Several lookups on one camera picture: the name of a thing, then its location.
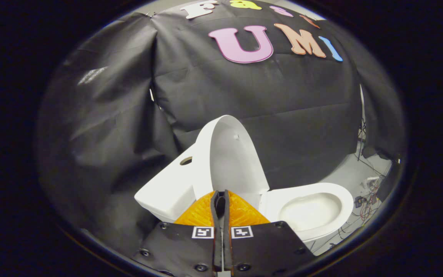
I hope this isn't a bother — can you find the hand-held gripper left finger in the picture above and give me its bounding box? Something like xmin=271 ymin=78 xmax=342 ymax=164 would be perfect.
xmin=133 ymin=190 xmax=224 ymax=277

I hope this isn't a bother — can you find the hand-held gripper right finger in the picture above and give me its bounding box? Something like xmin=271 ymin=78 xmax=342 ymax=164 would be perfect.
xmin=223 ymin=190 xmax=316 ymax=277

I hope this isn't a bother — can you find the white toilet lid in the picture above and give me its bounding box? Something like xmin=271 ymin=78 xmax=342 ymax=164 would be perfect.
xmin=193 ymin=115 xmax=270 ymax=204

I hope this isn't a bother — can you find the white toilet with tank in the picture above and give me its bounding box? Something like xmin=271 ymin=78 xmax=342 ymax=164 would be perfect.
xmin=134 ymin=143 xmax=355 ymax=244

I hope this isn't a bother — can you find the black backdrop cloth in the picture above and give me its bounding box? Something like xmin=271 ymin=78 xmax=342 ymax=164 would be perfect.
xmin=37 ymin=0 xmax=405 ymax=255

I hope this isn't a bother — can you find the tangle of floor cables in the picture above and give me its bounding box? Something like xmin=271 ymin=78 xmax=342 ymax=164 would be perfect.
xmin=310 ymin=154 xmax=393 ymax=254

